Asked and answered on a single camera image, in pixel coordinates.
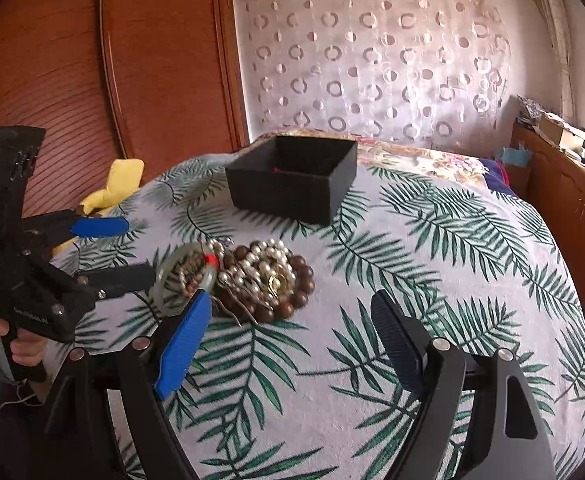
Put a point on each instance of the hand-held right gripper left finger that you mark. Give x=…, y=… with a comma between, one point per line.
x=182, y=345

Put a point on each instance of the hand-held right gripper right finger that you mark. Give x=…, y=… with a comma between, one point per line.
x=397, y=340

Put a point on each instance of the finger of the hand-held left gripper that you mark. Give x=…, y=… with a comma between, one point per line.
x=100, y=227
x=122, y=277

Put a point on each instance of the dark bangle with jewelled brooch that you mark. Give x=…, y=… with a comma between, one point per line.
x=164, y=280

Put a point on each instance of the silver rhinestone hairpin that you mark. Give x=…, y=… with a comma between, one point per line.
x=225, y=305

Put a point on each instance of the black jewelry box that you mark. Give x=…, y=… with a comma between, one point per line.
x=282, y=195

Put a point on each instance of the yellow plush toy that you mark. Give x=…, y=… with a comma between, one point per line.
x=117, y=180

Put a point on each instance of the leaf print blanket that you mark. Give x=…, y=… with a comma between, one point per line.
x=372, y=260

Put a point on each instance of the wooden headboard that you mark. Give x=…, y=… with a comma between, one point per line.
x=122, y=60

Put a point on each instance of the floral quilt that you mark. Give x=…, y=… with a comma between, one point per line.
x=422, y=165

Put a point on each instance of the dark blue blanket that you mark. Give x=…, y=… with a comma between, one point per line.
x=495, y=175

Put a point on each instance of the teal paper bag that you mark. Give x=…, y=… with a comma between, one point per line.
x=515, y=156

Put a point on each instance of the wooden cabinet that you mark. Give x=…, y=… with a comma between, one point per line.
x=562, y=195

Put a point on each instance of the cardboard box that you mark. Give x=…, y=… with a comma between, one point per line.
x=557, y=130

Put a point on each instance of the pile of small packets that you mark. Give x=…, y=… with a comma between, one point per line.
x=530, y=110

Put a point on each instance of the circle pattern lace curtain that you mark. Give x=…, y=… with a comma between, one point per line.
x=372, y=60

